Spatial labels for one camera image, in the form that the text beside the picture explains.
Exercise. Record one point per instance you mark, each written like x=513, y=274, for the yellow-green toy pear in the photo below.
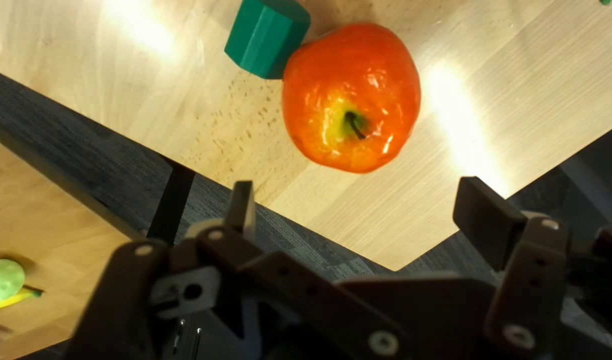
x=2, y=280

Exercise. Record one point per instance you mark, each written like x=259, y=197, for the wooden table with toy fruit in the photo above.
x=32, y=213

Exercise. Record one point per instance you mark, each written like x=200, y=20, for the orange-red toy apple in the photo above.
x=352, y=100

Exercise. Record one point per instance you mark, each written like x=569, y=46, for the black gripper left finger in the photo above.
x=252, y=292

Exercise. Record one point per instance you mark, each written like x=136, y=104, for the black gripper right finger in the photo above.
x=536, y=286

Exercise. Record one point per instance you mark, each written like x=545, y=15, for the green rounded wooden block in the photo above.
x=266, y=37

